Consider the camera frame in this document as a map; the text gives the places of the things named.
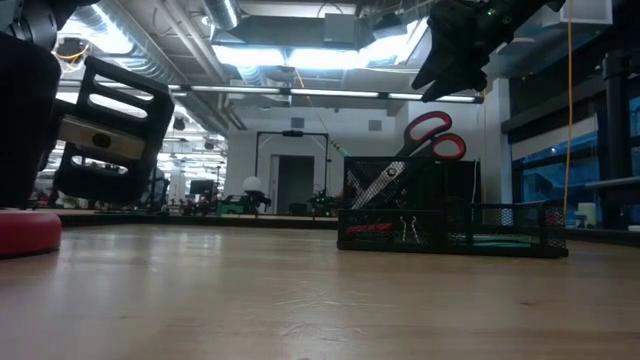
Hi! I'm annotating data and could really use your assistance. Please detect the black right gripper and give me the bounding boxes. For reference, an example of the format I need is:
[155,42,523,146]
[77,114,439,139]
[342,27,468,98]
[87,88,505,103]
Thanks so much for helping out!
[412,0,516,103]

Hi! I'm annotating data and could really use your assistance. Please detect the black ceiling camera device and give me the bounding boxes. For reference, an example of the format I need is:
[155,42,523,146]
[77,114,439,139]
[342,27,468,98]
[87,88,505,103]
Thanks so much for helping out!
[53,36,92,65]

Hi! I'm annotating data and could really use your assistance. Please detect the black pillar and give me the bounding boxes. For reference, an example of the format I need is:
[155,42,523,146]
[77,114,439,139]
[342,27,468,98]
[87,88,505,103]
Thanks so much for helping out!
[601,49,635,231]

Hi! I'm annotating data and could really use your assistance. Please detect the blue sticky note pad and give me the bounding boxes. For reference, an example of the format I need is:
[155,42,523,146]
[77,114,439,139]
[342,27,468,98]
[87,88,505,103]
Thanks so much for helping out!
[469,234,534,250]

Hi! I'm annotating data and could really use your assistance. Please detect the red round dish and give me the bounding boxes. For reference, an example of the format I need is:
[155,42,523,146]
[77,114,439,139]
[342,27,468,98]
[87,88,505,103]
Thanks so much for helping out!
[0,208,63,259]

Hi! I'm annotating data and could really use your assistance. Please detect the dark grey door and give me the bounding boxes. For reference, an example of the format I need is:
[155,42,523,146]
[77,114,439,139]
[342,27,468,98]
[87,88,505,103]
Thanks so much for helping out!
[269,154,316,216]

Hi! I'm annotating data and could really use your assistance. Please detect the black mesh desk organizer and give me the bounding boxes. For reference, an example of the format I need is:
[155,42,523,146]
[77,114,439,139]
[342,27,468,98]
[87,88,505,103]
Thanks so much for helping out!
[336,155,570,260]

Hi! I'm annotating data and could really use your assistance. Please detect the small background monitor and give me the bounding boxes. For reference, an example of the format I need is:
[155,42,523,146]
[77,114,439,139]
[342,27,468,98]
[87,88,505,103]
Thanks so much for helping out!
[188,178,217,197]

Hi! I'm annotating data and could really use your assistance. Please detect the white globe lamp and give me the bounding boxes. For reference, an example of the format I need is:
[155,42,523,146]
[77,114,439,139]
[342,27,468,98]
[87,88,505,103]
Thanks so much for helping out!
[241,175,265,195]

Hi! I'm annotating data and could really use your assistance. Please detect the black background rig frame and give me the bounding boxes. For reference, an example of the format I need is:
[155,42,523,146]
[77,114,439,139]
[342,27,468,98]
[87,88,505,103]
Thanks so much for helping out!
[254,129,335,211]

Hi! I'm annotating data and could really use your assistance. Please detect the silver ceiling duct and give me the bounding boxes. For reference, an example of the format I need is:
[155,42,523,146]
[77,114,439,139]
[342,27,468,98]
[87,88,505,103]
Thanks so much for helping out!
[64,0,241,131]

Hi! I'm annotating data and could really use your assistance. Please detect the grey ceiling unit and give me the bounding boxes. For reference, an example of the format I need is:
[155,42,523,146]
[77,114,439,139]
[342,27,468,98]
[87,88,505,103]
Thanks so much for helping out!
[322,12,376,51]

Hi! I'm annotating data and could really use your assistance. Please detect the red-handled scissors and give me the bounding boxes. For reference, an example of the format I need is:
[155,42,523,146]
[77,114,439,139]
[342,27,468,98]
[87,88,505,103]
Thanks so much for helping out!
[348,110,468,211]

